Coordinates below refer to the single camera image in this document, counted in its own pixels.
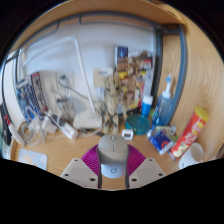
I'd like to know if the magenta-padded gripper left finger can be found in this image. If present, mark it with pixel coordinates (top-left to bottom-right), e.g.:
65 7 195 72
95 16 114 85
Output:
59 143 103 190

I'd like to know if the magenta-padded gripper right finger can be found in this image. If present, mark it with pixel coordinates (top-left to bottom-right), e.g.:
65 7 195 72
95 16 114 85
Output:
124 143 167 190

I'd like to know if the white computer mouse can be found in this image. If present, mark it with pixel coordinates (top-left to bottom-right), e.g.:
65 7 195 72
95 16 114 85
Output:
97 134 130 179

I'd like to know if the pastel printed mouse pad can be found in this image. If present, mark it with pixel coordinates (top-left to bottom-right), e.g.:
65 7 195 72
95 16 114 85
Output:
17 147 48 171

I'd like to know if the blue tissue pack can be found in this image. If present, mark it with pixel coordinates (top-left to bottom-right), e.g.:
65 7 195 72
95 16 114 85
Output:
146 128 176 156

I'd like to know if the small white square clock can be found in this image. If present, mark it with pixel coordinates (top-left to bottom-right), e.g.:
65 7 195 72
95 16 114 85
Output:
121 128 134 141

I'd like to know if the white charger block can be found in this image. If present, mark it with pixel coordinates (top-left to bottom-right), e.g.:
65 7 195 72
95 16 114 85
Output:
41 114 58 134
53 118 79 140

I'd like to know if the white mug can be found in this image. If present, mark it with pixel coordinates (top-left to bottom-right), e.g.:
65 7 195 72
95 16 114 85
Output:
178 142 204 170

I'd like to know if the teal round tin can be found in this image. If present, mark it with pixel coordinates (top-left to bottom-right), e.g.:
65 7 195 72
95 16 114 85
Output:
124 113 152 136

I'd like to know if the white desk lamp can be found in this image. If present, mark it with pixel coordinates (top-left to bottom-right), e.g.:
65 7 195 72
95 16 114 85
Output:
21 34 104 130

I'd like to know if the red chip can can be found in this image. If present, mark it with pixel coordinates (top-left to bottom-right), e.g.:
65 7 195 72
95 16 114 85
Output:
169 106 210 159

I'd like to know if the blue and white tube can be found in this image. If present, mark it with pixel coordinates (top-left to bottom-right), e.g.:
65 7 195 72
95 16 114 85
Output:
140 95 154 118

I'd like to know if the blue spray bottle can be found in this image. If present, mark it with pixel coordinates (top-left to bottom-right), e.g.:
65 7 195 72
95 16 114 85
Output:
151 73 174 127

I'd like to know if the colourful figurine box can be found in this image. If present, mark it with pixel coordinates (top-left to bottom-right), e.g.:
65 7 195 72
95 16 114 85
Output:
114 44 155 114

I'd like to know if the wooden shelf unit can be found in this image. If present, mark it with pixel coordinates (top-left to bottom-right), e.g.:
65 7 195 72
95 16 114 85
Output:
9 0 188 51

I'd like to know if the white cable tangle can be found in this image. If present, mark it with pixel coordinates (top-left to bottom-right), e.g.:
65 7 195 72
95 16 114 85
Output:
16 106 101 148

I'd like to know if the white wall socket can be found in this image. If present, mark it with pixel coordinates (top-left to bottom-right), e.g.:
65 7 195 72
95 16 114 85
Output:
43 71 73 94

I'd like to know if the beige wall plate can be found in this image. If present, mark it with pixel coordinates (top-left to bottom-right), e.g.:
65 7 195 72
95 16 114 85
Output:
92 67 114 88

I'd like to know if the grey metal desk frame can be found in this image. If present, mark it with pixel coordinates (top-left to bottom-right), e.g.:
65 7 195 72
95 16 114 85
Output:
0 11 189 134

